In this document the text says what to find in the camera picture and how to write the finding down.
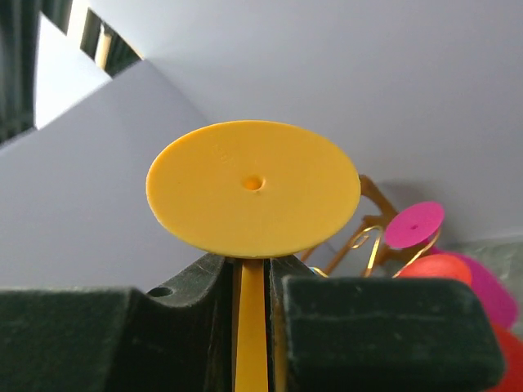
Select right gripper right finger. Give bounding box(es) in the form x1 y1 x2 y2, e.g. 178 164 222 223
263 255 507 392

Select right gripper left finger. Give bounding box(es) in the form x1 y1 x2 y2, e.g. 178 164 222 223
1 254 233 391

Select red wine glass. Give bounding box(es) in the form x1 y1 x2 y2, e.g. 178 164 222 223
397 276 522 391

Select pink wine glass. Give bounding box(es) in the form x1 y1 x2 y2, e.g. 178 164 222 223
384 201 519 329

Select orange wine glass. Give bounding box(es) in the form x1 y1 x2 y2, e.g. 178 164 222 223
145 120 360 391

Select wooden rack shelf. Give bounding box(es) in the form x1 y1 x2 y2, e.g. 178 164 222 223
300 174 400 275

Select gold wire glass rack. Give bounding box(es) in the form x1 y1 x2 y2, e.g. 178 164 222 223
308 225 441 278

